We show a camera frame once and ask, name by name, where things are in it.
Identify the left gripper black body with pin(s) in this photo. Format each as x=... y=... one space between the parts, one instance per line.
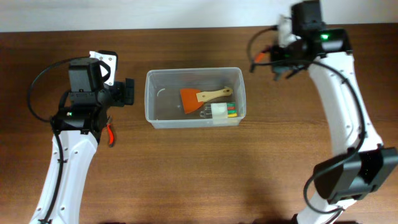
x=120 y=94

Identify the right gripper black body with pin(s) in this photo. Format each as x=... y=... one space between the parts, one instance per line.
x=280 y=54

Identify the small red-handled pliers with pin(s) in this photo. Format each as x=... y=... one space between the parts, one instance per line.
x=110 y=132

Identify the orange scraper wooden handle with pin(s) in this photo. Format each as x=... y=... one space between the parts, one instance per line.
x=193 y=99

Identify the clear box coloured tubes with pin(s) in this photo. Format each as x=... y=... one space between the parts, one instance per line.
x=219 y=111

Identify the orange black long-nose pliers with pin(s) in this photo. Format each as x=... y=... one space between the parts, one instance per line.
x=259 y=57

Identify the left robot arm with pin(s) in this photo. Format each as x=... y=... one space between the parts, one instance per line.
x=77 y=127

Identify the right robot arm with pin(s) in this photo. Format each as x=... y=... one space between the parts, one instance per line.
x=360 y=163

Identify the clear plastic container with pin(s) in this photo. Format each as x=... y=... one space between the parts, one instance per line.
x=163 y=103

